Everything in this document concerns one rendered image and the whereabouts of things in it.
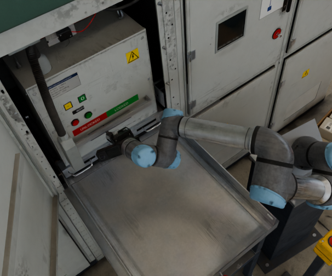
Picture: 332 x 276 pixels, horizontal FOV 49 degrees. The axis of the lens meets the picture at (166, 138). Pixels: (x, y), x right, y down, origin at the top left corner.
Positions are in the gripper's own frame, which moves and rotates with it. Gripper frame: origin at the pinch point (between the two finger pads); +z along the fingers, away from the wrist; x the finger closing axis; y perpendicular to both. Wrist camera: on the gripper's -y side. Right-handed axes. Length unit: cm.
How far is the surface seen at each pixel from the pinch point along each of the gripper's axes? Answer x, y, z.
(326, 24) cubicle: -13, 144, 6
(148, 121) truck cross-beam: -7.4, 23.0, 9.1
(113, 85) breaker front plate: 19.9, 11.0, -5.2
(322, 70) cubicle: -50, 158, 28
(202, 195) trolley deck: -34.6, 19.6, -25.1
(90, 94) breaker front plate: 21.3, 0.9, -6.0
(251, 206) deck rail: -43, 32, -39
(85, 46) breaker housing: 38.3, 7.2, -7.9
